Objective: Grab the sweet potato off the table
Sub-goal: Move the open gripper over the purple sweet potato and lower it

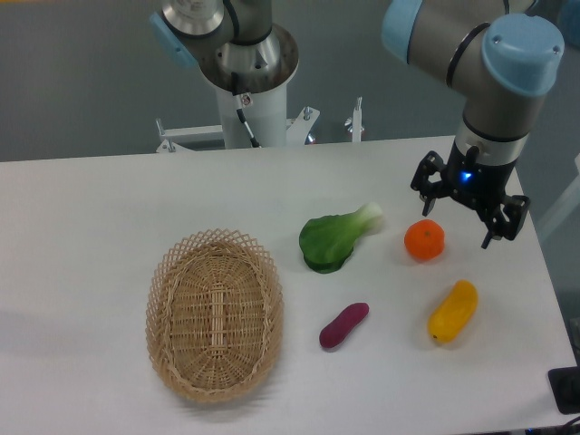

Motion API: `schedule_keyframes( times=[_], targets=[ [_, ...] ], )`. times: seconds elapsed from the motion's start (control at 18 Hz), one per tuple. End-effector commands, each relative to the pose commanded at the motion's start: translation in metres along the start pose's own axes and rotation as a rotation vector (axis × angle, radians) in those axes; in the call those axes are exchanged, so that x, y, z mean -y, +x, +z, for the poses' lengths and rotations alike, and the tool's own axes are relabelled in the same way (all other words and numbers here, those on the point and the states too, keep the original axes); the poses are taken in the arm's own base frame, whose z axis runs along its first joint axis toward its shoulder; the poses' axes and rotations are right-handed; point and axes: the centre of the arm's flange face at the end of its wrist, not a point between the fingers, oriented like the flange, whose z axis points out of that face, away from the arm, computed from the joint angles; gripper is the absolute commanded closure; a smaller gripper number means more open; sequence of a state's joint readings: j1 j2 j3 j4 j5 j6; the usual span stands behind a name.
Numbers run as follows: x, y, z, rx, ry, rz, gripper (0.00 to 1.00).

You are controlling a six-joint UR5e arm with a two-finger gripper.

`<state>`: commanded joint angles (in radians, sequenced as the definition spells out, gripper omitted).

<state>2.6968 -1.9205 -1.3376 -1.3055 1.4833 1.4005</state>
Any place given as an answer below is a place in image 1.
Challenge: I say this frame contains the yellow mango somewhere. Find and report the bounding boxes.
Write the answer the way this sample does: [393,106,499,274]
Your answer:
[427,280,479,343]

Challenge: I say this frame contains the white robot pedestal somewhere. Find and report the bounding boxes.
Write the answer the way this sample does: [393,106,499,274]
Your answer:
[199,24,300,150]

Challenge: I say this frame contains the oval wicker basket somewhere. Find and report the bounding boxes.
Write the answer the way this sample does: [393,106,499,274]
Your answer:
[145,229,284,403]

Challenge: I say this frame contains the black white cable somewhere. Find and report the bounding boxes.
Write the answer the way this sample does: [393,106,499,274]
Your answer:
[230,72,263,149]

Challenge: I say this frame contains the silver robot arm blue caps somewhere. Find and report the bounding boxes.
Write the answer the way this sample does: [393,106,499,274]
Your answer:
[150,1,565,240]

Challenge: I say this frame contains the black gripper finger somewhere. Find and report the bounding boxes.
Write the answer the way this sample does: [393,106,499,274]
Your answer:
[479,195,530,249]
[411,150,449,216]

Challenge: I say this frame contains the white metal base frame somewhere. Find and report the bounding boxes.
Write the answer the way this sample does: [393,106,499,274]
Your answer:
[154,96,366,154]

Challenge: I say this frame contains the black device at table edge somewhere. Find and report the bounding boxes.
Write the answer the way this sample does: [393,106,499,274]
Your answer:
[547,366,579,415]

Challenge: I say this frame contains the purple sweet potato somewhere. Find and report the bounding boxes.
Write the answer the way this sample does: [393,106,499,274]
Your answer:
[319,302,370,350]

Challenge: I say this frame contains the green bok choy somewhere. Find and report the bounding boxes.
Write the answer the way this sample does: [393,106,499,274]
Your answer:
[298,202,384,274]

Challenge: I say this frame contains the orange tangerine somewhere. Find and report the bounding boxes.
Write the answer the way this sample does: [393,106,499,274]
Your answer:
[403,219,445,260]

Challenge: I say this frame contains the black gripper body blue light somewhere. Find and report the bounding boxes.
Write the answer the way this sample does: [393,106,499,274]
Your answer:
[441,135,517,213]

